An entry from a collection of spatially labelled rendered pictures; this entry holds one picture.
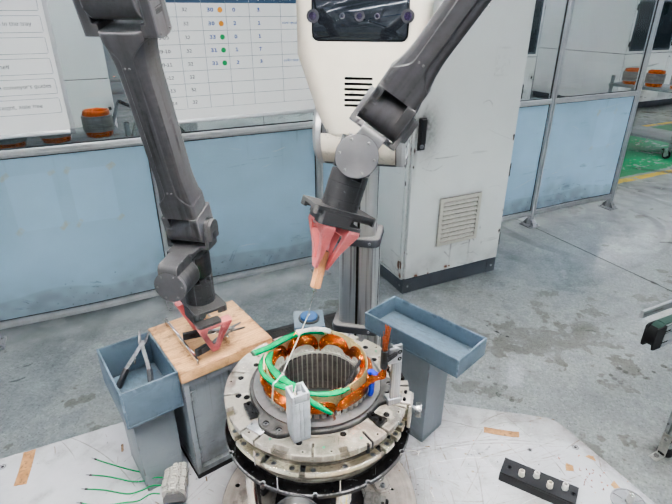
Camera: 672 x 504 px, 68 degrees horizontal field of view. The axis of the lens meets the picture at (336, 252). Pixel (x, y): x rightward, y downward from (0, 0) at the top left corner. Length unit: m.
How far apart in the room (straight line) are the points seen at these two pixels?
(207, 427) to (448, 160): 2.37
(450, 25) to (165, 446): 0.93
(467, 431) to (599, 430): 1.39
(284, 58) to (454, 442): 2.33
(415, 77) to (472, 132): 2.51
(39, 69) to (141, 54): 2.10
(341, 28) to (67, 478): 1.11
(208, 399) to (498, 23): 2.64
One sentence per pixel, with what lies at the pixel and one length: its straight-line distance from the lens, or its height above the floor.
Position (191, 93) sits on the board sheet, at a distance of 2.91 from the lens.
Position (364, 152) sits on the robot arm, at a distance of 0.65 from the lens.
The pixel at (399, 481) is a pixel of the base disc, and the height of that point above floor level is 0.80.
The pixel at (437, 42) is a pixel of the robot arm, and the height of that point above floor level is 1.65.
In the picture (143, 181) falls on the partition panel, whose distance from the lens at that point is 3.01.
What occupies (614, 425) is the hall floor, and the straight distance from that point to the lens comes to 2.69.
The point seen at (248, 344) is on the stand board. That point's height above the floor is 1.06.
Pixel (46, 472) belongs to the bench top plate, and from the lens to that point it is 1.34.
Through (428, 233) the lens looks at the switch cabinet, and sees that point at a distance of 3.22.
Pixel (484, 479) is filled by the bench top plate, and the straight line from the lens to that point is 1.21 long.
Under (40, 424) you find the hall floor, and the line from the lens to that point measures 2.73.
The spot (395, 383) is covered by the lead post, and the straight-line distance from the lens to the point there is 0.84.
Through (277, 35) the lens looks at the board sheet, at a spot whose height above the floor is 1.56.
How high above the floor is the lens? 1.68
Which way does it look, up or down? 26 degrees down
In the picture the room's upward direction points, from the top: straight up
